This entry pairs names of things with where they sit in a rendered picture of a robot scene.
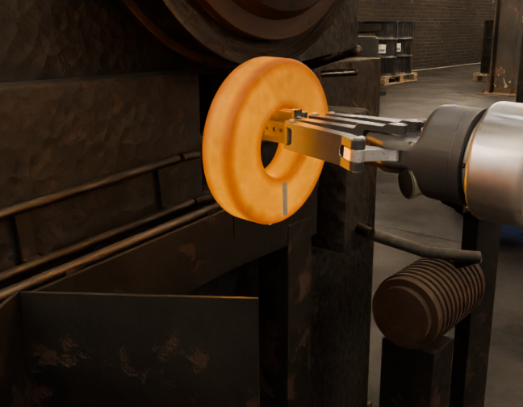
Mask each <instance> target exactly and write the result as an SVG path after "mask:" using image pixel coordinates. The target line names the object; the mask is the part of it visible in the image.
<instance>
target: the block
mask: <svg viewBox="0 0 523 407"><path fill-rule="evenodd" d="M330 111H334V112H336V113H342V114H351V115H367V116H371V112H370V111H369V110H367V109H365V108H360V107H340V106H330V105H328V112H330ZM369 178H370V166H367V165H364V171H362V172H359V173H353V172H352V171H349V170H347V169H346V168H344V167H342V166H339V165H337V164H333V163H331V162H326V161H324V165H323V168H322V171H321V173H320V177H319V178H318V179H319V186H318V188H317V219H316V234H314V235H312V246H315V247H319V248H322V249H326V250H331V251H335V252H338V253H347V252H349V251H351V250H354V249H356V248H358V247H359V246H361V245H364V244H365V243H366V239H367V238H365V237H362V236H360V235H358V234H356V233H355V227H356V225H357V224H358V223H360V224H364V225H366V226H367V222H368V200H369Z"/></svg>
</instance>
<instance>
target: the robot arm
mask: <svg viewBox="0 0 523 407"><path fill-rule="evenodd" d="M261 139H262V140H265V141H273V142H278V143H282V144H284V149H286V150H288V151H292V152H295V153H300V154H303V155H306V156H309V157H314V158H317V159H320V160H323V161H326V162H331V163H333V164H337V165H339V166H342V167H344V168H346V169H347V170H349V171H352V172H353V173H359V172H362V171H364V165H367V166H374V167H378V168H380V169H381V170H382V171H384V172H388V173H393V174H402V173H403V172H404V170H410V171H411V172H413V174H414V176H415V178H416V184H417V186H418V188H419V190H420V192H421V193H422V194H423V195H424V196H426V197H427V198H430V199H436V200H440V201H444V202H448V203H452V204H458V205H462V206H466V207H468V209H469V210H470V212H471V214H472V215H473V216H475V217H476V218H477V219H479V220H480V219H483V220H489V221H493V222H496V223H500V224H506V225H510V226H514V227H518V228H522V229H523V103H514V102H506V101H501V102H498V103H494V104H493V105H491V106H490V107H489V108H488V109H486V108H478V107H465V106H459V105H451V104H445V105H441V106H440V107H438V108H436V109H435V110H434V111H433V112H432V113H431V114H430V116H429V117H428V119H426V120H414V119H406V120H401V119H392V118H384V117H375V116H367V115H351V114H342V113H336V112H334V111H330V112H327V113H325V115H320V114H318V113H312V114H309V115H308V112H307V111H302V109H292V110H291V109H280V110H278V111H276V112H275V113H274V114H273V115H272V116H271V118H270V119H269V121H268V123H267V125H266V127H265V129H264V132H263V134H262V138H261Z"/></svg>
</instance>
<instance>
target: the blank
mask: <svg viewBox="0 0 523 407"><path fill-rule="evenodd" d="M280 109H291V110H292V109H302V111H307V112H308V115H309V114H312V113H318V114H320V115H325V113H327V112H328V104H327V101H326V98H325V94H324V90H323V88H322V85H321V84H320V81H319V79H318V78H317V76H316V75H315V74H314V73H313V72H312V71H311V70H310V69H309V68H308V67H307V66H306V65H305V64H303V63H302V62H300V61H297V60H295V59H290V58H281V57H255V58H253V59H250V60H248V61H246V62H244V63H243V64H241V65H239V66H238V67H236V68H235V69H234V70H233V71H232V72H231V73H230V74H229V75H228V76H227V77H226V78H225V80H224V81H223V83H222V84H221V86H220V88H219V89H218V90H217V92H216V94H215V97H214V98H213V100H212V103H211V106H210V109H209V111H208V114H207V119H206V123H205V127H204V131H203V169H204V173H205V177H206V180H207V185H208V187H209V189H210V191H211V193H212V195H213V197H214V198H215V200H216V202H217V203H218V204H219V205H220V206H221V207H222V208H223V209H224V210H225V211H226V212H228V213H229V214H231V215H233V216H236V217H239V218H241V219H245V220H250V221H252V222H256V223H258V224H273V223H277V222H280V221H282V220H285V219H286V218H288V217H289V216H291V215H293V214H294V213H295V212H296V211H297V210H298V209H299V208H300V207H301V206H302V205H303V204H304V202H305V201H306V200H307V198H308V197H309V195H310V194H311V193H312V190H313V189H314V187H315V185H316V183H317V180H318V178H319V177H320V173H321V171H322V168H323V165H324V161H323V160H320V159H317V158H314V157H309V156H306V155H303V154H300V153H295V152H292V151H288V150H286V149H284V144H282V143H278V148H277V151H276V153H275V155H274V158H273V159H272V161H271V163H270V164H269V165H268V166H267V167H266V168H265V169H264V167H263V165H262V159H261V142H262V134H263V132H264V129H265V127H266V125H267V123H268V121H269V119H270V118H271V116H272V115H273V114H274V113H275V112H276V111H278V110H280Z"/></svg>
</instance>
